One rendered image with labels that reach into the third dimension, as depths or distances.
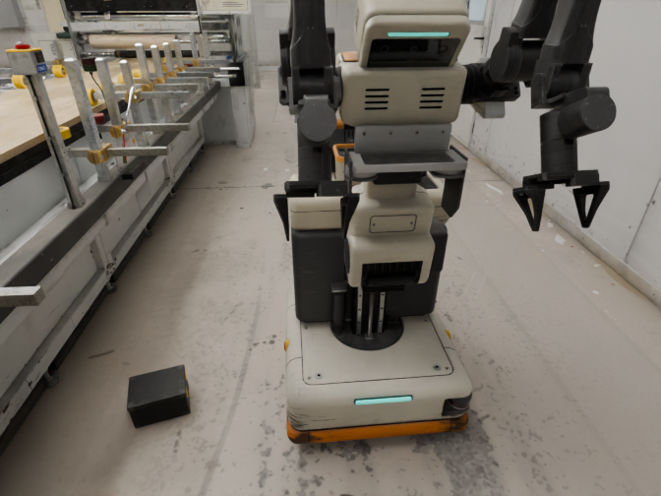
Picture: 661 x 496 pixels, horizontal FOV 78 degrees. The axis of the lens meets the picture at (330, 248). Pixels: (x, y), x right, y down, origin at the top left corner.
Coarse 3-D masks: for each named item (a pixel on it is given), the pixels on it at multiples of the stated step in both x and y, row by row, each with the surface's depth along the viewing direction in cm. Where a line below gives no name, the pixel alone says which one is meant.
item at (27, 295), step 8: (0, 288) 86; (8, 288) 86; (16, 288) 86; (24, 288) 86; (32, 288) 86; (40, 288) 87; (0, 296) 84; (8, 296) 84; (16, 296) 84; (24, 296) 84; (32, 296) 84; (40, 296) 87; (0, 304) 85; (8, 304) 85; (16, 304) 85; (24, 304) 85; (32, 304) 85
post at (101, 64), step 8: (96, 64) 171; (104, 64) 171; (104, 72) 173; (104, 80) 174; (104, 88) 176; (112, 88) 178; (104, 96) 177; (112, 96) 178; (112, 104) 179; (112, 112) 181; (112, 120) 183; (120, 120) 184; (120, 144) 188
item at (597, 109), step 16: (544, 80) 69; (544, 96) 69; (560, 96) 67; (576, 96) 64; (592, 96) 62; (608, 96) 62; (560, 112) 67; (576, 112) 63; (592, 112) 62; (608, 112) 62; (560, 128) 67; (576, 128) 64; (592, 128) 62
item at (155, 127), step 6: (96, 126) 187; (102, 126) 188; (108, 126) 188; (132, 126) 188; (138, 126) 189; (144, 126) 189; (150, 126) 189; (156, 126) 189; (162, 126) 189; (168, 126) 190; (174, 126) 190; (180, 126) 190; (186, 126) 190; (102, 132) 189
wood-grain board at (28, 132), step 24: (96, 72) 314; (120, 72) 314; (0, 96) 227; (24, 96) 227; (72, 96) 227; (0, 120) 179; (24, 120) 179; (72, 120) 182; (0, 144) 148; (24, 144) 150
